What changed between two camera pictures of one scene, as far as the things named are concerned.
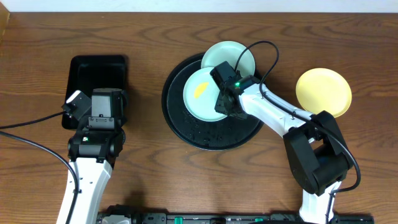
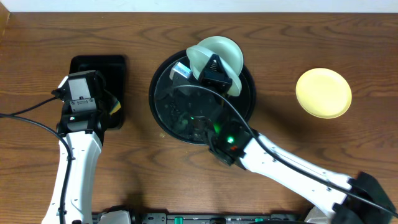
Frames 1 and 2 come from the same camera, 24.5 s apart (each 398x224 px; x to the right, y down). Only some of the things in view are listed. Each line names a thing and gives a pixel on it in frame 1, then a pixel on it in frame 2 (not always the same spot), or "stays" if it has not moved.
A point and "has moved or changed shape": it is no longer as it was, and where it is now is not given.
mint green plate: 231,51 has moved or changed shape
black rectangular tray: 87,72 stays
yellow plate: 319,89 stays
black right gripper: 222,111 -> 216,80
